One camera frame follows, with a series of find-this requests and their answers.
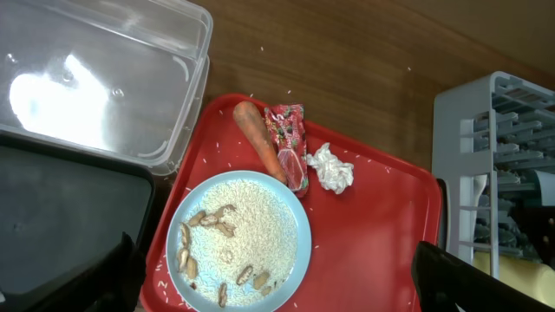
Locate red plastic tray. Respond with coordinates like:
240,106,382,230
140,94,441,311

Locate blue plate with rice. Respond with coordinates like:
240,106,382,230
165,171,312,311

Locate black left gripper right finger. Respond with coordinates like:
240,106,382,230
411,241,547,312

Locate black plastic bin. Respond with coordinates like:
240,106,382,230
1,133,155,295

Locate red snack wrapper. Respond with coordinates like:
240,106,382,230
264,104,309,198

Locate orange carrot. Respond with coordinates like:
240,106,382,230
233,101,287,184

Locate grey dishwasher rack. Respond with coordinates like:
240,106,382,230
432,71,554,277

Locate yellow plastic cup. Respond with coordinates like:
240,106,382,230
499,256,555,308

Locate clear plastic bin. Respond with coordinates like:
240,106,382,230
1,0,213,176

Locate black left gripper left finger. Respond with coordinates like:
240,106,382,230
1,233,147,312

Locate crumpled white tissue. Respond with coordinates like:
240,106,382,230
306,142,354,195

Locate white plastic spoon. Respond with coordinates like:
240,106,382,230
470,174,488,242

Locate light blue bowl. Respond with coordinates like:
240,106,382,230
534,171,555,206

